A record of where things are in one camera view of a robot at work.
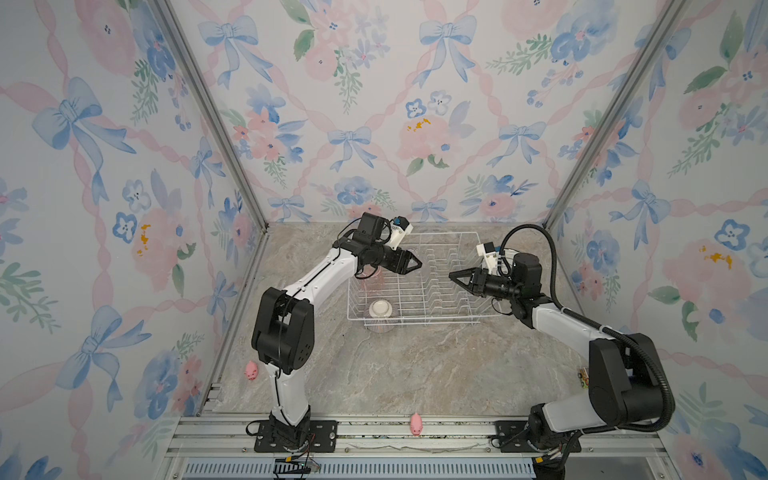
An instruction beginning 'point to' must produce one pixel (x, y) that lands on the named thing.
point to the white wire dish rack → (427, 295)
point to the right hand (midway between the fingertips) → (451, 276)
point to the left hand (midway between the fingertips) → (413, 258)
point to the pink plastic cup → (373, 283)
